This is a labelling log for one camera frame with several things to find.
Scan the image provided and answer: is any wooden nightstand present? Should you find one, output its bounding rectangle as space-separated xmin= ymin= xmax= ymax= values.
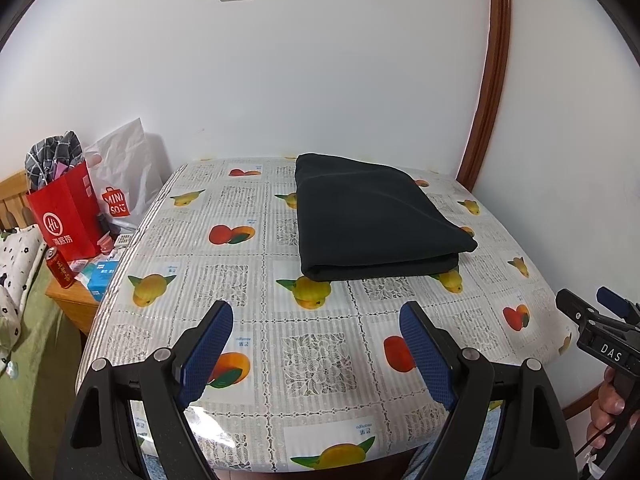
xmin=45 ymin=232 xmax=138 ymax=336

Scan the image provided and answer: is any brown wooden door frame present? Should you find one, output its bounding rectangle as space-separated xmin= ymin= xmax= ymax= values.
xmin=455 ymin=0 xmax=513 ymax=193

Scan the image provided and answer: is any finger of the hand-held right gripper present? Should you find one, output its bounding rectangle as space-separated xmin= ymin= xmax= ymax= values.
xmin=596 ymin=286 xmax=640 ymax=321
xmin=556 ymin=288 xmax=598 ymax=333

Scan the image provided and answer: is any brown wooden baseboard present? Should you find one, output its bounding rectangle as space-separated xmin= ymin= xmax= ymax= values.
xmin=562 ymin=380 xmax=608 ymax=418

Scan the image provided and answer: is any white plastic bag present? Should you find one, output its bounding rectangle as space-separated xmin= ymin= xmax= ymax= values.
xmin=82 ymin=117 xmax=168 ymax=236

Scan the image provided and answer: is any red paper bag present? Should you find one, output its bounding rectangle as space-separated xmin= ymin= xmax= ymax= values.
xmin=26 ymin=159 xmax=103 ymax=262

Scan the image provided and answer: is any plaid cloth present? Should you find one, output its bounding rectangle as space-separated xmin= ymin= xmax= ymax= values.
xmin=24 ymin=131 xmax=85 ymax=193

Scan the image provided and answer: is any wooden headboard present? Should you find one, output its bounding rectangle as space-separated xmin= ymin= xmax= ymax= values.
xmin=0 ymin=170 xmax=38 ymax=233

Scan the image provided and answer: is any white dotted pillow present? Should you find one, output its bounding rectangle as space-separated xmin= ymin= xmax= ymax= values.
xmin=0 ymin=225 xmax=47 ymax=366

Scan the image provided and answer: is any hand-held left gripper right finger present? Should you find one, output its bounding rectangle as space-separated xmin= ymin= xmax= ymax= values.
xmin=399 ymin=301 xmax=578 ymax=480

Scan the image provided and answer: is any fruit print tablecloth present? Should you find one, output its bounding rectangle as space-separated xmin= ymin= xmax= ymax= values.
xmin=75 ymin=156 xmax=581 ymax=473

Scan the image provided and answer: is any black sweatshirt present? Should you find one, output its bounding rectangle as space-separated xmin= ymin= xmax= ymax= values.
xmin=294 ymin=152 xmax=479 ymax=283

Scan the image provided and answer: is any green blanket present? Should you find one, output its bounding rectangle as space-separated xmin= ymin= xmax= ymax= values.
xmin=0 ymin=255 xmax=83 ymax=461

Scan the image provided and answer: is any red drink can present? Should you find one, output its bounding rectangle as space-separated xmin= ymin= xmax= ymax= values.
xmin=46 ymin=247 xmax=76 ymax=289

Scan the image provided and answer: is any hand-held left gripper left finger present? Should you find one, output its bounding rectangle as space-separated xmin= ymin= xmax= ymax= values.
xmin=54 ymin=300 xmax=235 ymax=480

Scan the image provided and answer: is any person's right hand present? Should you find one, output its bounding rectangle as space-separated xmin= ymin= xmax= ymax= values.
xmin=589 ymin=366 xmax=637 ymax=454

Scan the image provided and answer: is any light blue box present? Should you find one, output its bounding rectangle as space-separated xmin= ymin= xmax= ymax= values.
xmin=85 ymin=260 xmax=121 ymax=303

